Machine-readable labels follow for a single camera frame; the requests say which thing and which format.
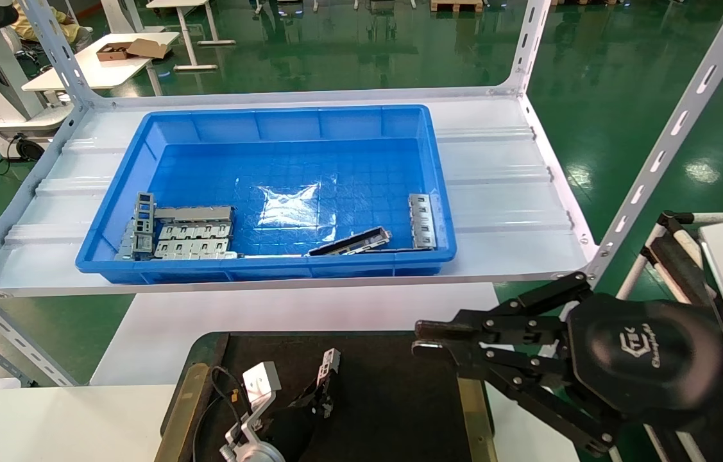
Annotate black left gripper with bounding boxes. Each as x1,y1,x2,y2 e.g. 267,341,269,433
265,375,337,462

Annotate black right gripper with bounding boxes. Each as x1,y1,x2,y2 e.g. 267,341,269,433
411,271,723,453

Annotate grey metal part square holes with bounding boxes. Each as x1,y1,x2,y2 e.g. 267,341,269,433
316,348,341,386

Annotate dark metal channel part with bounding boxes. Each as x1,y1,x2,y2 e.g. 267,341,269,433
308,227,393,257

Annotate perforated grey sheet metal part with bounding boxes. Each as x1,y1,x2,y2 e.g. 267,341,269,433
132,191,157,259

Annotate white metal shelf rack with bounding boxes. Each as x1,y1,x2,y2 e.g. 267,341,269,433
0,0,723,389

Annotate blue plastic bin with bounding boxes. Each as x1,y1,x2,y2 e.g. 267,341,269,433
76,105,458,285

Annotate wooden pallet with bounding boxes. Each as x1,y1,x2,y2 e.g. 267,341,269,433
430,0,486,13

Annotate black caster wheel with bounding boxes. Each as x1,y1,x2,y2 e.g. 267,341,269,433
15,137,47,162

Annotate white work table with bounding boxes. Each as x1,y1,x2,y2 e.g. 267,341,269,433
21,31,181,94
146,0,237,71

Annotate brown cardboard box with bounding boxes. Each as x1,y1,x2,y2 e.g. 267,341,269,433
96,38,170,62

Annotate person in yellow shirt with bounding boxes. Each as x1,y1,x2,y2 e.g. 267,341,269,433
12,3,94,52

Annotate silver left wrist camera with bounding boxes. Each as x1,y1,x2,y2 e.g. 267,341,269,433
225,361,282,450

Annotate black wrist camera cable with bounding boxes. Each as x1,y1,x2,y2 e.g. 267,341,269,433
194,366,246,462

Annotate white tube trolley frame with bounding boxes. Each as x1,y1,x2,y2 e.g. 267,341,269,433
615,209,723,309

